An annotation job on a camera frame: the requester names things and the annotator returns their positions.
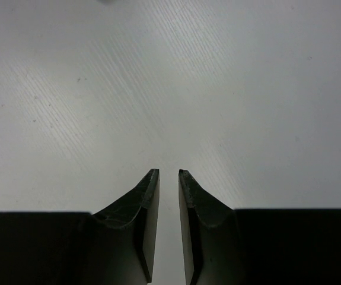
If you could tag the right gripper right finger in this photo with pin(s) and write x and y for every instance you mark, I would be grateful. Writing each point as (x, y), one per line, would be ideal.
(222, 245)

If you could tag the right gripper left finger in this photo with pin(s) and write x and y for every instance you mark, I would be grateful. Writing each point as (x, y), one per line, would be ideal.
(113, 246)

